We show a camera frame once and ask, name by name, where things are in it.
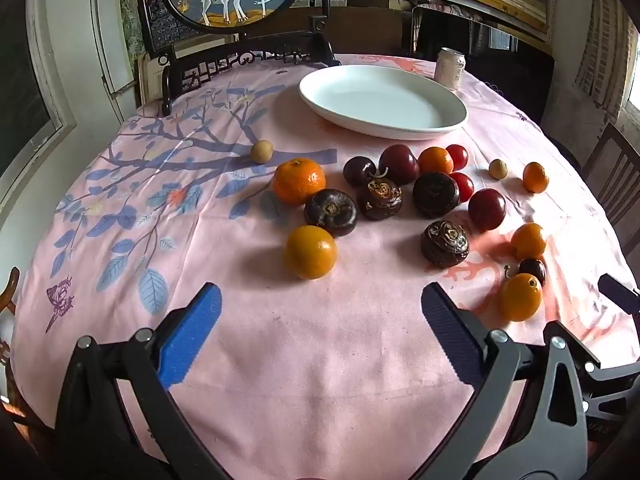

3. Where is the smooth round orange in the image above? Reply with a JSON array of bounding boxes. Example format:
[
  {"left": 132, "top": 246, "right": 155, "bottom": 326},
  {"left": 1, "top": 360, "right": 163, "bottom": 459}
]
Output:
[{"left": 284, "top": 225, "right": 338, "bottom": 281}]

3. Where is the large mandarin orange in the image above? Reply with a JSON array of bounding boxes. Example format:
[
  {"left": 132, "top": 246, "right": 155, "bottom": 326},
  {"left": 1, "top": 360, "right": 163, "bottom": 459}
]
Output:
[{"left": 272, "top": 158, "right": 327, "bottom": 207}]

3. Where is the black flat screen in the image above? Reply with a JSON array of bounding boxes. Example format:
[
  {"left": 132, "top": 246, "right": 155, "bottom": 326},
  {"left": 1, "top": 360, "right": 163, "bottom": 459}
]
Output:
[{"left": 410, "top": 7, "right": 556, "bottom": 123}]

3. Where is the tiny dark plum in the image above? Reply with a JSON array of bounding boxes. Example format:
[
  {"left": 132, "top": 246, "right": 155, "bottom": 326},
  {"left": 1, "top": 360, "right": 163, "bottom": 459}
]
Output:
[{"left": 505, "top": 258, "right": 547, "bottom": 287}]

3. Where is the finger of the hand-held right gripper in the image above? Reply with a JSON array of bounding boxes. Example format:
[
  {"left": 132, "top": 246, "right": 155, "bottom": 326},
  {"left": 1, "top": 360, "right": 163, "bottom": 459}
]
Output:
[
  {"left": 598, "top": 273, "right": 640, "bottom": 315},
  {"left": 543, "top": 320, "right": 640, "bottom": 407}
]

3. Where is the white window frame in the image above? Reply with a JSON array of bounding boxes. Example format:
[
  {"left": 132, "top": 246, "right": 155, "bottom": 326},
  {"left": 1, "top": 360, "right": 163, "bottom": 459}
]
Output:
[{"left": 0, "top": 0, "right": 77, "bottom": 211}]

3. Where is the white oval plate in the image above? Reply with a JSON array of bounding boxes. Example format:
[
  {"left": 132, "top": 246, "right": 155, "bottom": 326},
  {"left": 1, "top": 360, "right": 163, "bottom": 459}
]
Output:
[{"left": 298, "top": 64, "right": 469, "bottom": 141}]

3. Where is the small mandarin orange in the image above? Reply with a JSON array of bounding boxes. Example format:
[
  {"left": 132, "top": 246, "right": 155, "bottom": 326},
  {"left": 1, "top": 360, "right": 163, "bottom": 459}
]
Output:
[{"left": 417, "top": 146, "right": 455, "bottom": 176}]

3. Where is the dark wooden slatted chair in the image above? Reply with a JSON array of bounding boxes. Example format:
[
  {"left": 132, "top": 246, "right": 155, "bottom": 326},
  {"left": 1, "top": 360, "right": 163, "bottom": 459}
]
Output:
[{"left": 582, "top": 122, "right": 640, "bottom": 256}]

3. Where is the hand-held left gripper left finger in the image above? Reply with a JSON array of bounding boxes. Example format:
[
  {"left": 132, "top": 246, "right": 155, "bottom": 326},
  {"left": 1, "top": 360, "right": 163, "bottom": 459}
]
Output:
[{"left": 54, "top": 282, "right": 233, "bottom": 480}]

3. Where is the pink folded cloth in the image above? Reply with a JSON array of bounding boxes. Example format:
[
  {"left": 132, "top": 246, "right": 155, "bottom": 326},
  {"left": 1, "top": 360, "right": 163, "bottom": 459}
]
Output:
[{"left": 415, "top": 2, "right": 482, "bottom": 22}]

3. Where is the bright window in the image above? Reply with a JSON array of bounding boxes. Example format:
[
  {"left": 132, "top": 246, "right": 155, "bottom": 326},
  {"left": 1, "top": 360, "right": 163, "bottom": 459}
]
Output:
[{"left": 619, "top": 35, "right": 640, "bottom": 133}]

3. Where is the pink printed tablecloth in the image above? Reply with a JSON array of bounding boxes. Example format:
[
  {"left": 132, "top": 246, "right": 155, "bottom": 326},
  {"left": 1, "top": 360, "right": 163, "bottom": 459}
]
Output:
[{"left": 10, "top": 52, "right": 635, "bottom": 480}]

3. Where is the pale drink can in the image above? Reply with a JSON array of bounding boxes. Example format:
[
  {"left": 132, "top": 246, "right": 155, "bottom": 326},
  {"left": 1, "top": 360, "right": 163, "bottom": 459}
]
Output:
[{"left": 433, "top": 47, "right": 467, "bottom": 92}]

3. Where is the carved brown wooden chair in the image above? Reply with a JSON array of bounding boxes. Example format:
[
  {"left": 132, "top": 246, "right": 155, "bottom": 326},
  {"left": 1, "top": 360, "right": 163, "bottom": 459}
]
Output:
[{"left": 0, "top": 266, "right": 22, "bottom": 411}]

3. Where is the black round stool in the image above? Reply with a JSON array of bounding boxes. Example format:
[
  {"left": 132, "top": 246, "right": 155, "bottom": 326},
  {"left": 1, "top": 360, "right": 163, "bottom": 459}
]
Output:
[{"left": 547, "top": 135, "right": 584, "bottom": 175}]

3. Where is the dark water chestnut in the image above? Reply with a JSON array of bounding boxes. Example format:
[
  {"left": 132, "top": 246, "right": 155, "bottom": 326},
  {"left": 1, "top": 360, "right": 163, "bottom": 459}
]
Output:
[
  {"left": 356, "top": 176, "right": 403, "bottom": 221},
  {"left": 303, "top": 188, "right": 359, "bottom": 237},
  {"left": 412, "top": 172, "right": 461, "bottom": 219},
  {"left": 420, "top": 219, "right": 470, "bottom": 269}
]

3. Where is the red cherry tomato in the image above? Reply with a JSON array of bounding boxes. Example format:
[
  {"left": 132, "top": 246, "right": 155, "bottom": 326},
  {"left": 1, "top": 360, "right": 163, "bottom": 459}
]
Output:
[
  {"left": 449, "top": 172, "right": 475, "bottom": 203},
  {"left": 445, "top": 144, "right": 469, "bottom": 171}
]

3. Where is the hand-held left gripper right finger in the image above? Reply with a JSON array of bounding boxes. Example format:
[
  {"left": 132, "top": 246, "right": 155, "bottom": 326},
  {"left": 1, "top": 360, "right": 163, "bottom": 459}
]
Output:
[{"left": 420, "top": 281, "right": 589, "bottom": 480}]

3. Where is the wooden wall shelf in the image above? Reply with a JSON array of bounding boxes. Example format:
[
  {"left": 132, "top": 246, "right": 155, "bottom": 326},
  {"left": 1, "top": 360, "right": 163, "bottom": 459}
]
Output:
[{"left": 327, "top": 0, "right": 557, "bottom": 46}]

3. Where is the brown wooden cabinet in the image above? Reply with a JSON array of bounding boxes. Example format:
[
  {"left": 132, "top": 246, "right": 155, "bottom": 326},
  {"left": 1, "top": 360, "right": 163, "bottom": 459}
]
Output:
[{"left": 300, "top": 0, "right": 416, "bottom": 57}]

